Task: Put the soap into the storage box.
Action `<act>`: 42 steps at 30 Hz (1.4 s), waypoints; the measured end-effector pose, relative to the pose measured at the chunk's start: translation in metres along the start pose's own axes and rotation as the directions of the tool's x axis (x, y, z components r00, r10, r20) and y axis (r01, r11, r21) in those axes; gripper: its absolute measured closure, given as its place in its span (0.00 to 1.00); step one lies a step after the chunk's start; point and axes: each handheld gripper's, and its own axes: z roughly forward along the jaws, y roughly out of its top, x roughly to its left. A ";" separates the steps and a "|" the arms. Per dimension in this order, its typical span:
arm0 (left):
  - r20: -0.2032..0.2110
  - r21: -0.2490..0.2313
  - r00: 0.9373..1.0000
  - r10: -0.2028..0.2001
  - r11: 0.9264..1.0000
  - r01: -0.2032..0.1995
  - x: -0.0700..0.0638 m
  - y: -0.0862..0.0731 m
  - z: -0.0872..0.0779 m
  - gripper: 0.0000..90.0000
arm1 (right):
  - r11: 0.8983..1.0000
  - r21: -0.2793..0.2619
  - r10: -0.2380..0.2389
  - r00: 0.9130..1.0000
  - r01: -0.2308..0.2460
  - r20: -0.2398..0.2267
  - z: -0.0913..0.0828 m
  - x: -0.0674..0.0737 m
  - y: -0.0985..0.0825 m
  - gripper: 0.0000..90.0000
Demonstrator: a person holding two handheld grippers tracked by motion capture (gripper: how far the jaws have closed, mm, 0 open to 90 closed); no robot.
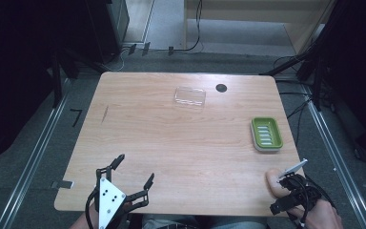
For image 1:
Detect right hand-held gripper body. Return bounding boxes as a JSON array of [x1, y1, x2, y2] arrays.
[[276, 157, 332, 223]]

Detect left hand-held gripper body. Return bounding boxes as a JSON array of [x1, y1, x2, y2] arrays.
[[85, 165, 151, 229]]

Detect beige oval soap bar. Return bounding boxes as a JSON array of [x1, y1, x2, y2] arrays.
[[265, 168, 292, 200]]

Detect green soap dish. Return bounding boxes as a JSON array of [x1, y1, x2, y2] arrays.
[[250, 116, 284, 153]]

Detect person's left hand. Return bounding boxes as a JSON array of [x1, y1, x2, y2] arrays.
[[70, 206, 100, 229]]

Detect person's right hand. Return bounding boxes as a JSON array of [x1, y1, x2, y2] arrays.
[[286, 198, 345, 229]]

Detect clear plastic lid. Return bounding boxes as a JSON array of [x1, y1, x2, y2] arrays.
[[173, 86, 208, 108]]

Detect black metal stand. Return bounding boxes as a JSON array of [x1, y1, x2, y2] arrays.
[[46, 47, 109, 109]]

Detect black tripod stand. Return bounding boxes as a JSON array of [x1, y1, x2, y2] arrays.
[[259, 18, 335, 113]]

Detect black cabinet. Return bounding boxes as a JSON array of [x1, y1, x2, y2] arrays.
[[85, 0, 131, 63]]

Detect light wooden furniture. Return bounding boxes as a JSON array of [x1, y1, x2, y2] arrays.
[[184, 0, 337, 55]]

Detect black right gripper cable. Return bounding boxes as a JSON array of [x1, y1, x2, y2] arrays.
[[294, 174, 338, 228]]

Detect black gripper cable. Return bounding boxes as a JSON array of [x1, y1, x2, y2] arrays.
[[85, 186, 101, 229], [294, 174, 338, 228]]

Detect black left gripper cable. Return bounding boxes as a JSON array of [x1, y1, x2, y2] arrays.
[[85, 186, 101, 229]]

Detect metal floor rail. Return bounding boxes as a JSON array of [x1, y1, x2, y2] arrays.
[[0, 79, 72, 229], [301, 84, 366, 229]]

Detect black floor cables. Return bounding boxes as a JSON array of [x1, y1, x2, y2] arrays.
[[273, 55, 318, 147]]

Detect white floor cable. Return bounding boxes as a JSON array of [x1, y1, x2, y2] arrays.
[[103, 47, 132, 73]]

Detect black hanging cable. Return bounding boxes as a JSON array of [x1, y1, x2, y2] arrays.
[[171, 0, 204, 53]]

